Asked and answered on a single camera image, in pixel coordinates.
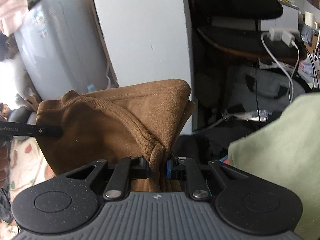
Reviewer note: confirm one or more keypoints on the white patterned bed sheet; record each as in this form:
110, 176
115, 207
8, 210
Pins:
27, 167

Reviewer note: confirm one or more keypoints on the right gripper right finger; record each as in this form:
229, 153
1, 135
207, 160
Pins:
202, 182

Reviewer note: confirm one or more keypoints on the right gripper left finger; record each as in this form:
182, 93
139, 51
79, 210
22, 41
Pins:
112, 181

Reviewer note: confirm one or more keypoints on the grey neck pillow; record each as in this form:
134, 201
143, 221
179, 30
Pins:
23, 115

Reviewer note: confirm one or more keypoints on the brown t-shirt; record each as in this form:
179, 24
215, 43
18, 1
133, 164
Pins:
143, 120

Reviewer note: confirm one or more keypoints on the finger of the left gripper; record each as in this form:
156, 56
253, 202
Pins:
25, 130

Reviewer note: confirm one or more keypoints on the light green cloth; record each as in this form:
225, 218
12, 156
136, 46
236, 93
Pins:
286, 152

